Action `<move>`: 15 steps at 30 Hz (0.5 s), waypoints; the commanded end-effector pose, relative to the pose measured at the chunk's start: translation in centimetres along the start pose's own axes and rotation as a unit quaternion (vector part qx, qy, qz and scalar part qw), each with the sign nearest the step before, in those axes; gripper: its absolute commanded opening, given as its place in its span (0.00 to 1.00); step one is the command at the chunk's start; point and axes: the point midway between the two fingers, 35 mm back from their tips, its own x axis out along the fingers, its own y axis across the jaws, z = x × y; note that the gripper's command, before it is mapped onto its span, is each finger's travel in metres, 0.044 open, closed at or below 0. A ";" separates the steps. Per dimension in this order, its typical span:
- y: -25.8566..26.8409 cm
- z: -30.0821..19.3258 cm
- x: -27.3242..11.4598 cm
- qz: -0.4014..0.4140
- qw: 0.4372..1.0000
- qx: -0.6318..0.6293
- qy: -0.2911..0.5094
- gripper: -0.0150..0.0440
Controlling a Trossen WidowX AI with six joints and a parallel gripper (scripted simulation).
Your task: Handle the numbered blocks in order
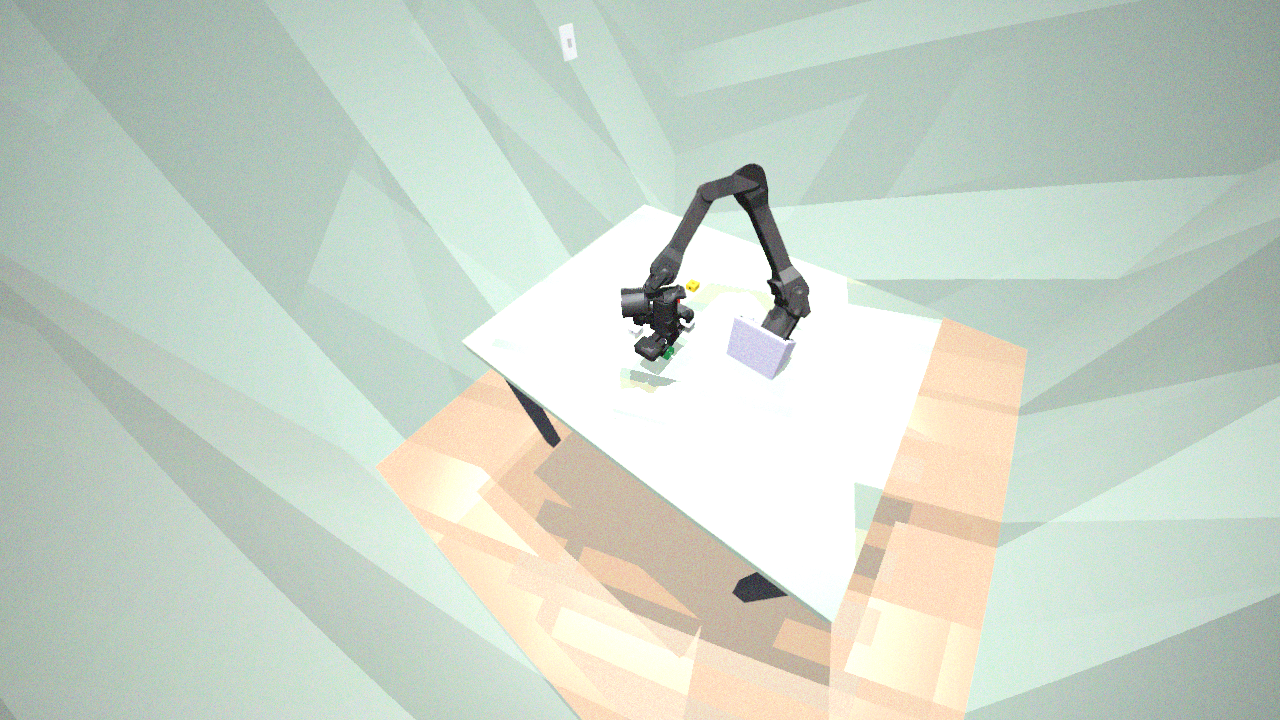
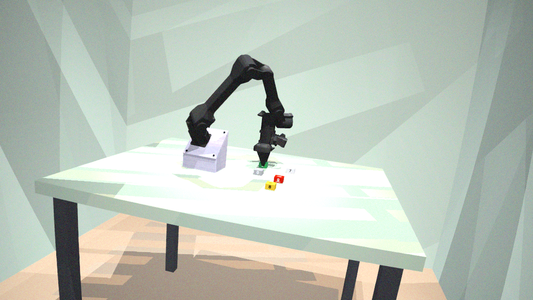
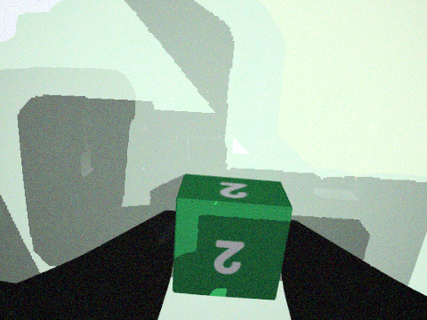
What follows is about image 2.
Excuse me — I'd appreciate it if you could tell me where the yellow block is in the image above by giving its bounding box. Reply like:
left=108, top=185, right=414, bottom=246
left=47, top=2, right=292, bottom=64
left=265, top=181, right=276, bottom=191

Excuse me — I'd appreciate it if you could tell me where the red block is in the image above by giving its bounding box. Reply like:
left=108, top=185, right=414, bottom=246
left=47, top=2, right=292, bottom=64
left=274, top=175, right=284, bottom=183

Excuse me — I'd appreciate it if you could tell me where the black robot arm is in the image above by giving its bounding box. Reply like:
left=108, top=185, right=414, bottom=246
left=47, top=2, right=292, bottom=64
left=186, top=55, right=293, bottom=148

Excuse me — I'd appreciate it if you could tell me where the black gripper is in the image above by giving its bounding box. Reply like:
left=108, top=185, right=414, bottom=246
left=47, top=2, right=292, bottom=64
left=254, top=127, right=276, bottom=166

